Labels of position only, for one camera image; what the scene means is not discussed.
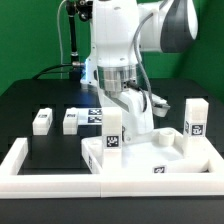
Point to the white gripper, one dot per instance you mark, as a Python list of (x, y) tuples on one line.
[(137, 112)]

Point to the white desk top tray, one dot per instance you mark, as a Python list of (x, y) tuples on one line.
[(162, 153)]

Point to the tag marker plate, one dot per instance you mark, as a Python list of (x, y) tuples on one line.
[(89, 116)]

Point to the white U-shaped fence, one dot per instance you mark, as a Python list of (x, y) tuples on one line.
[(14, 185)]

